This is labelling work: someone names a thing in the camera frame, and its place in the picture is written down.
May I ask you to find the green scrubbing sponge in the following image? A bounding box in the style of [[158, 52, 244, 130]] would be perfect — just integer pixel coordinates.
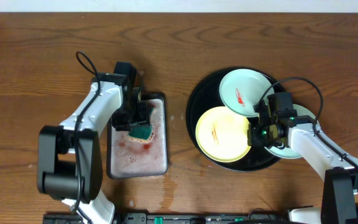
[[128, 108, 154, 141]]

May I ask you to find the pale green plate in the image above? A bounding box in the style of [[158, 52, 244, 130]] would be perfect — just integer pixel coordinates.
[[265, 104, 315, 159], [219, 68, 272, 118]]

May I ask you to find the yellow plate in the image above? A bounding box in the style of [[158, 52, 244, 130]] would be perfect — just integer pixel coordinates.
[[195, 106, 250, 163]]

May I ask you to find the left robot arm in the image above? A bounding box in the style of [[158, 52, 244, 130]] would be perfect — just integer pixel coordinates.
[[37, 62, 150, 223]]

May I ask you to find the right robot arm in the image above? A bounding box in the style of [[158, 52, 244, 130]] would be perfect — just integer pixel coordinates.
[[247, 92, 358, 223]]

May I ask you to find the black rectangular soapy water tray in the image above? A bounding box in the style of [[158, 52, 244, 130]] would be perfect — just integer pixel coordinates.
[[106, 93, 168, 179]]

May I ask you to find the round black serving tray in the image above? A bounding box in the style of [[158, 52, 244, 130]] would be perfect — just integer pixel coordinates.
[[185, 67, 280, 172]]

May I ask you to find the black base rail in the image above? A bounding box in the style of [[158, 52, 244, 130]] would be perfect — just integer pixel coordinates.
[[42, 213, 290, 224]]

